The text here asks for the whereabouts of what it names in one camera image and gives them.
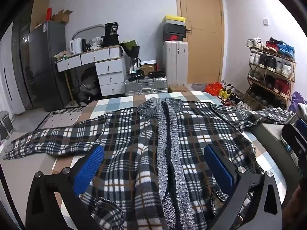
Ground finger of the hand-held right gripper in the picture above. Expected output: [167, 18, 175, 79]
[295, 118, 307, 137]
[281, 123, 300, 156]

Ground white chair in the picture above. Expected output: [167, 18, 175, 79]
[0, 110, 15, 140]

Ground red plastic bag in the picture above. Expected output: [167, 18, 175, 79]
[205, 82, 223, 96]

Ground dark glass cabinet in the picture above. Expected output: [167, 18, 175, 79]
[11, 19, 33, 113]

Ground white desk with drawers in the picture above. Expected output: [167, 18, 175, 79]
[56, 45, 127, 106]

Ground black printed bucket box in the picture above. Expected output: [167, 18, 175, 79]
[101, 23, 120, 47]

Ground checkered bed sheet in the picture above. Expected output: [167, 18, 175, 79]
[0, 91, 300, 230]

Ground brown small box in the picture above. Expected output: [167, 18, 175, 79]
[140, 63, 157, 73]

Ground grey arched mirror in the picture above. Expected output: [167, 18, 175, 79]
[72, 25, 106, 51]

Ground pile of shoes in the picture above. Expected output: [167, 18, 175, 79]
[217, 81, 252, 111]

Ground grey bed frame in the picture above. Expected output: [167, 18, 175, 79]
[249, 122, 300, 197]

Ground green wrapped bouquet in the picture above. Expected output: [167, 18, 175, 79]
[120, 39, 140, 58]

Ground black open box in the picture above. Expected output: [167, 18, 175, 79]
[127, 70, 144, 82]

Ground flat cardboard box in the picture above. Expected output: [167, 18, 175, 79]
[168, 85, 190, 93]

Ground plaid knit cardigan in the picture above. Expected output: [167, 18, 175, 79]
[2, 97, 289, 230]

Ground black bag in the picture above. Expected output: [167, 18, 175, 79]
[72, 67, 101, 103]

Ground purple bag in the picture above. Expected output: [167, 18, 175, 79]
[288, 91, 307, 113]

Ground white upright suitcase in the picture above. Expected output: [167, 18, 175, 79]
[163, 41, 189, 87]

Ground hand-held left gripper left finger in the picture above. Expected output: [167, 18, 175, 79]
[25, 144, 105, 230]

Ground yellow shoe box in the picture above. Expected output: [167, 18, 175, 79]
[163, 15, 186, 24]

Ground white crumpled cloth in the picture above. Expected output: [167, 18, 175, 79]
[87, 37, 103, 51]

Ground open cardboard box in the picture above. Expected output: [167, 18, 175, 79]
[51, 9, 73, 23]

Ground black shoe box red print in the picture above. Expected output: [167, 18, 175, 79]
[163, 31, 186, 42]

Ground white electric kettle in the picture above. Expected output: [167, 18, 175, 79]
[69, 38, 82, 54]

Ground wooden door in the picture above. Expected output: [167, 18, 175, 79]
[175, 0, 226, 85]

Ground wooden shoe rack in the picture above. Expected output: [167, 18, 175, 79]
[245, 37, 296, 111]

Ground patterned floor rug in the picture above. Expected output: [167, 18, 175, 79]
[10, 107, 85, 140]

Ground yellow shoes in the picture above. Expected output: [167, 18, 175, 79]
[218, 88, 232, 101]

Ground silver hard suitcase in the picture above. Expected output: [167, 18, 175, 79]
[124, 77, 168, 96]

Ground grey refrigerator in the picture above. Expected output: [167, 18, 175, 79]
[28, 20, 70, 109]

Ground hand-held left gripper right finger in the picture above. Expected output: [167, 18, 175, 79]
[203, 144, 283, 230]

